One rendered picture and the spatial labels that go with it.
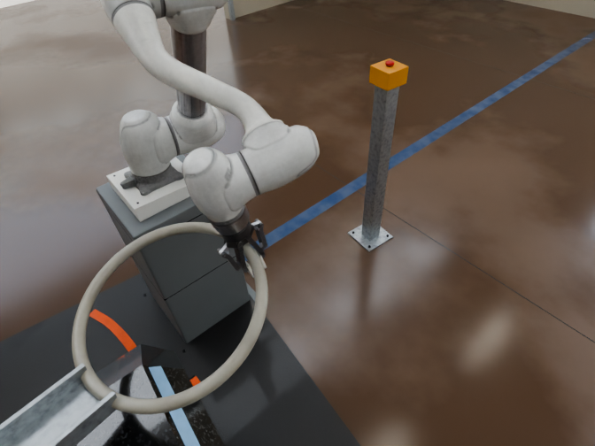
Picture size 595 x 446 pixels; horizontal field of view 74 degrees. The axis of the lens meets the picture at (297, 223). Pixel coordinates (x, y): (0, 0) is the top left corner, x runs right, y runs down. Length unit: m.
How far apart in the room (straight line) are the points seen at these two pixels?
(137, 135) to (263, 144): 0.79
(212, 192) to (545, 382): 1.81
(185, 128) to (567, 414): 1.96
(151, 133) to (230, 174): 0.77
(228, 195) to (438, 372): 1.52
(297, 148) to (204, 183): 0.20
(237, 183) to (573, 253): 2.31
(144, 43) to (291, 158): 0.43
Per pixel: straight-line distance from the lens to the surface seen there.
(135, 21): 1.06
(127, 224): 1.62
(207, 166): 0.77
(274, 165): 0.81
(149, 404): 0.95
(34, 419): 1.06
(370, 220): 2.36
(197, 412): 1.16
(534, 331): 2.35
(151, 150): 1.56
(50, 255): 2.96
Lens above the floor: 1.82
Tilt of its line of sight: 45 degrees down
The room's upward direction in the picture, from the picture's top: 4 degrees counter-clockwise
